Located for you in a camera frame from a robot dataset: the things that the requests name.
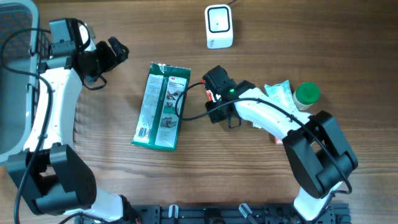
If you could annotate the grey plastic mesh basket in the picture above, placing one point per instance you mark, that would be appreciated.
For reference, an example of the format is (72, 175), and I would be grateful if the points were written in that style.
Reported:
(19, 93)

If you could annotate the white barcode scanner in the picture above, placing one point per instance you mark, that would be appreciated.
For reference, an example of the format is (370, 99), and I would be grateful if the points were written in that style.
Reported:
(219, 26)

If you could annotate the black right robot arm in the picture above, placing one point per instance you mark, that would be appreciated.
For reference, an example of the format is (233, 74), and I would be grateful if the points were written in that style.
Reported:
(319, 154)

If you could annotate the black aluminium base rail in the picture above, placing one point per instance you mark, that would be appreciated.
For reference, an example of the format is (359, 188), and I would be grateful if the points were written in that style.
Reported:
(270, 213)

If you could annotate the mint green wipes pack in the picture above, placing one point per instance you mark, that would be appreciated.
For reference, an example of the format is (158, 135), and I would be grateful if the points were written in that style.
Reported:
(282, 94)

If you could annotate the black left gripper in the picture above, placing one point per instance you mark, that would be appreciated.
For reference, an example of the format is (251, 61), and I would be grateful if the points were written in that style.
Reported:
(121, 49)

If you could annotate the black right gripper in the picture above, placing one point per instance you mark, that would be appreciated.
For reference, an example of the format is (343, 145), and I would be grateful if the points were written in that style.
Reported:
(218, 116)

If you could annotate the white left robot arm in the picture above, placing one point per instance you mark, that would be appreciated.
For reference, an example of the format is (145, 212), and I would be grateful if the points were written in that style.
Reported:
(49, 174)

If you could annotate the green 3M gloves pack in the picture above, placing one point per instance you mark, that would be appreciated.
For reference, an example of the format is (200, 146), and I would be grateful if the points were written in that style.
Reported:
(158, 125)

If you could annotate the green Axe Brand box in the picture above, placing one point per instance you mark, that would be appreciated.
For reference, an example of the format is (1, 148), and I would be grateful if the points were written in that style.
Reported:
(256, 126)

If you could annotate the green lid jar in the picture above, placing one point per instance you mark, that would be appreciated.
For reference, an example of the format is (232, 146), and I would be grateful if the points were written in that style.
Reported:
(306, 95)

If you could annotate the red Nescafe sachet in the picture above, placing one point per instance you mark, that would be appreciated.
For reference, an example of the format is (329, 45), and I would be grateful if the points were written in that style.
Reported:
(209, 93)

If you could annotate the orange Kleenex tissue pack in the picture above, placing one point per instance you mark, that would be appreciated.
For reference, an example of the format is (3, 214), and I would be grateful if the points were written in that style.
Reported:
(278, 141)

